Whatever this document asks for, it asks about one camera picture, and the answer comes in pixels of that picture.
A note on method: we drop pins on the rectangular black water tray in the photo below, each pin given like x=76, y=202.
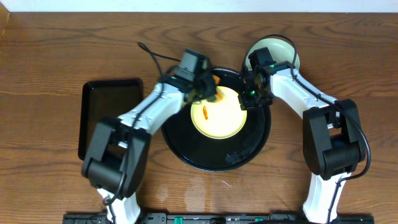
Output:
x=105, y=98

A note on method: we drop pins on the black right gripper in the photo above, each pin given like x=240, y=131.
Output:
x=244, y=103

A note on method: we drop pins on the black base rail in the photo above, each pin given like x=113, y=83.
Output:
x=162, y=218

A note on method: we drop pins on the orange green scrub sponge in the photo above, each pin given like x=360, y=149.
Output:
x=219, y=94

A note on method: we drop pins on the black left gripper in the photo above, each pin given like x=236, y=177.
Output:
x=203, y=88

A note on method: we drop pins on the round black tray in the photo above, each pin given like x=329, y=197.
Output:
x=217, y=155

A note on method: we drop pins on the yellow plate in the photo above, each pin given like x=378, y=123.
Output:
x=219, y=120

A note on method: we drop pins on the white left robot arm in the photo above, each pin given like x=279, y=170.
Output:
x=116, y=157

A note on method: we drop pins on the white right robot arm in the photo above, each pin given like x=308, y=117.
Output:
x=333, y=141

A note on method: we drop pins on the green plate with ketchup stain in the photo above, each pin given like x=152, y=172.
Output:
x=280, y=50

